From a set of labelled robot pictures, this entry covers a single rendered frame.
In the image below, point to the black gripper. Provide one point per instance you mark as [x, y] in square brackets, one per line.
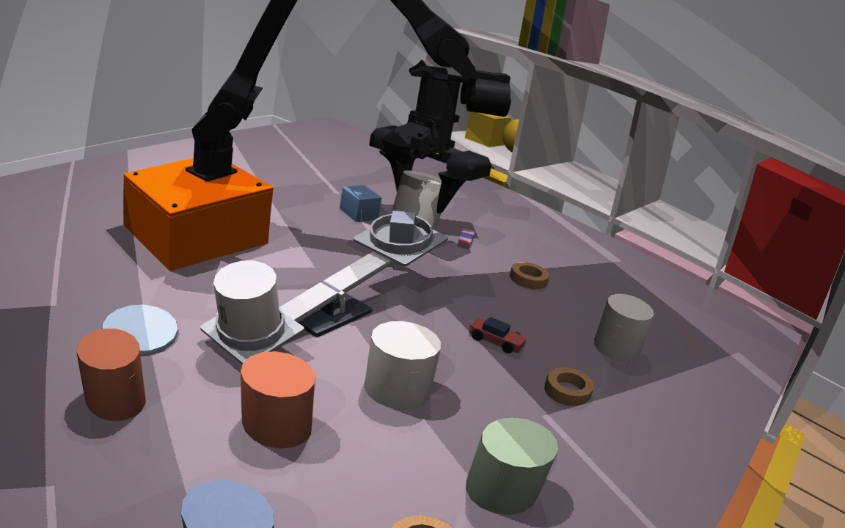
[461, 166]

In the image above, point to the grey balance beam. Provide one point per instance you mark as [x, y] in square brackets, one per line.
[327, 306]

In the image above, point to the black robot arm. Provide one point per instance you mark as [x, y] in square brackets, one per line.
[482, 92]

